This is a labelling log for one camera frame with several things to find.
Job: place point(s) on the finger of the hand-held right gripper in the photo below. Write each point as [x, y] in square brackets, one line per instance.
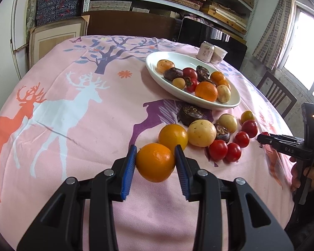
[267, 140]
[285, 137]

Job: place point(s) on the grey green stone slab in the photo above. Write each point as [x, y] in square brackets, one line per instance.
[30, 5]

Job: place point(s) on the white oval plate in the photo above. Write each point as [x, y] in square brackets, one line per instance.
[159, 83]

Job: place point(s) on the dark red plum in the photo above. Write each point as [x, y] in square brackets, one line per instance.
[249, 128]
[189, 73]

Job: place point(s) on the blue patterned box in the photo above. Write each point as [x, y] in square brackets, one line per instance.
[45, 9]
[68, 6]

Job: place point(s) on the white board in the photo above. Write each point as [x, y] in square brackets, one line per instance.
[18, 13]

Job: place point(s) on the pink deer print tablecloth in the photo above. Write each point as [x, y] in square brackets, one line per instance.
[68, 149]

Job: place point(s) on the dark brown wooden board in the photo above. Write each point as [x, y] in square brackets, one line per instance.
[130, 23]

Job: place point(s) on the large smooth yellow orange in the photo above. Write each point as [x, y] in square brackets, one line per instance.
[155, 162]

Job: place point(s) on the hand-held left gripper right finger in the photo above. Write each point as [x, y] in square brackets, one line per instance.
[181, 172]

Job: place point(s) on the white paper cup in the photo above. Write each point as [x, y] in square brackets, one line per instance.
[218, 55]

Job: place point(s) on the white drink can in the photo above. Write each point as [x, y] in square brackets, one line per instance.
[205, 52]

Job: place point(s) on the pale yellow pepino melon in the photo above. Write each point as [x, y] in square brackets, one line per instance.
[201, 132]

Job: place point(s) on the brick pattern curtain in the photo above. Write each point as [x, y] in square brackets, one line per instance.
[274, 26]

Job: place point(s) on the pale wooden picture frame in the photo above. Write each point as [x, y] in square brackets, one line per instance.
[55, 35]

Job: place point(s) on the person's right forearm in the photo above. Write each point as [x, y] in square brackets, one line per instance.
[306, 227]

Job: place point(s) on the stack of flat wooden boxes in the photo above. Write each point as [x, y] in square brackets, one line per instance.
[225, 13]

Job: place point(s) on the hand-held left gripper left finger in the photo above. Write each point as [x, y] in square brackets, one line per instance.
[128, 172]

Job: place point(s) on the dark wooden chair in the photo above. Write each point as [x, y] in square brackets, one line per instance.
[277, 94]

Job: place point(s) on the dark brown water chestnut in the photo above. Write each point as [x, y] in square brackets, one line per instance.
[202, 71]
[222, 133]
[210, 81]
[192, 113]
[173, 73]

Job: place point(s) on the red cherry tomato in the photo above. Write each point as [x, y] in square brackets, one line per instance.
[241, 139]
[192, 85]
[264, 133]
[218, 149]
[233, 152]

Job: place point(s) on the large mandarin orange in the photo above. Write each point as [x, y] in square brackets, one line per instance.
[206, 91]

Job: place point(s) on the small pale yellow fruit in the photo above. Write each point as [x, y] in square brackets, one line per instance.
[227, 123]

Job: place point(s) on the medium mandarin orange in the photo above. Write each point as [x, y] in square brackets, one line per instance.
[217, 76]

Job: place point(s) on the small mandarin orange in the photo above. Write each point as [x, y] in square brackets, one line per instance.
[165, 66]

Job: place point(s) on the bright window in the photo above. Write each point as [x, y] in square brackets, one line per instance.
[308, 44]

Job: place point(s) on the small yellow loquat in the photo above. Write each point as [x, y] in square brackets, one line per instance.
[178, 83]

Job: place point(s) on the black glossy panel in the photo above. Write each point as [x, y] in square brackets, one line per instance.
[206, 28]

